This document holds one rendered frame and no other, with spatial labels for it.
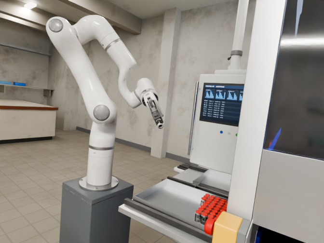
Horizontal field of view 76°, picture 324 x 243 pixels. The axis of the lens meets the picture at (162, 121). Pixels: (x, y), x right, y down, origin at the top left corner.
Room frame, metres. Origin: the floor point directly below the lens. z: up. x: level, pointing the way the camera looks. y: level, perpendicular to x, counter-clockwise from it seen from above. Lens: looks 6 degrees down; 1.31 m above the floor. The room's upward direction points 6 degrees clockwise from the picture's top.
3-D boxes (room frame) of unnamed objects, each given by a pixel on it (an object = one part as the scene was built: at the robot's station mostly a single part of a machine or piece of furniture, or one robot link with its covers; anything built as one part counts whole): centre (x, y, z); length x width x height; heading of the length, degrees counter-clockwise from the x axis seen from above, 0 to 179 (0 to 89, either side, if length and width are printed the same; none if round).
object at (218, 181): (1.04, -0.40, 0.90); 0.34 x 0.26 x 0.04; 59
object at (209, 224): (0.50, -0.16, 0.99); 0.04 x 0.04 x 0.04; 59
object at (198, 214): (0.76, -0.20, 0.90); 0.18 x 0.02 x 0.05; 148
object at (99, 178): (1.00, 0.28, 0.95); 0.19 x 0.19 x 0.18
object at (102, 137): (1.03, 0.29, 1.16); 0.19 x 0.12 x 0.24; 10
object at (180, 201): (0.81, -0.13, 0.90); 0.34 x 0.26 x 0.04; 58
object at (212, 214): (0.74, -0.24, 0.90); 0.18 x 0.02 x 0.05; 148
